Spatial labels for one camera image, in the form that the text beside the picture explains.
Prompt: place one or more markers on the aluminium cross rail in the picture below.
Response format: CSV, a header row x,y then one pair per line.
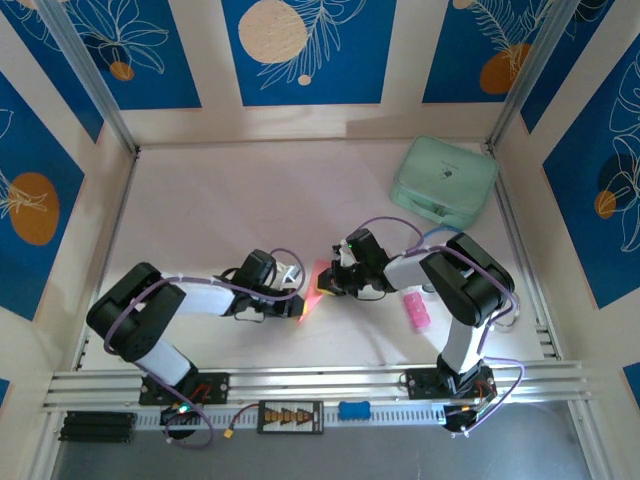
x,y
320,382

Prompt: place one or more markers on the black controller board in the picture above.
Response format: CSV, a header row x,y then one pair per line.
x,y
175,416
460,420

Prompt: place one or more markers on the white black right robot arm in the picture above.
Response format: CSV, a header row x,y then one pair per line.
x,y
405,270

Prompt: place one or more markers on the pink cloth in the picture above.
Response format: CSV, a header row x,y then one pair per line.
x,y
311,302

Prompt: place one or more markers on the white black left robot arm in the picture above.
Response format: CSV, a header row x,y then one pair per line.
x,y
205,300

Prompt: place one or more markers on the aluminium corner post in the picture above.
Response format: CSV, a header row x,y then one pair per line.
x,y
527,70
86,65

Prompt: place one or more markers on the aluminium side rail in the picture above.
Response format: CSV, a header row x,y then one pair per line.
x,y
122,200
517,235

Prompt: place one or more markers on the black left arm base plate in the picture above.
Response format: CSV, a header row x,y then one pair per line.
x,y
215,387

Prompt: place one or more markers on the pink pill organizer box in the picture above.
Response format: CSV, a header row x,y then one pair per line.
x,y
416,312

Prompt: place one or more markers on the black ribbed block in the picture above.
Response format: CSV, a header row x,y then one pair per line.
x,y
97,427

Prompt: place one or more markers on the mint green zip case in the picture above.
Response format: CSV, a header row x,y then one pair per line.
x,y
440,175

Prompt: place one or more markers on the black power distribution board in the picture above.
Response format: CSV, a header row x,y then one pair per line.
x,y
290,417

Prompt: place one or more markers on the blue bone-shaped block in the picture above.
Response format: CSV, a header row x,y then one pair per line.
x,y
355,411

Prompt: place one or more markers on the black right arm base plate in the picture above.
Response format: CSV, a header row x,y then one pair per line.
x,y
425,382

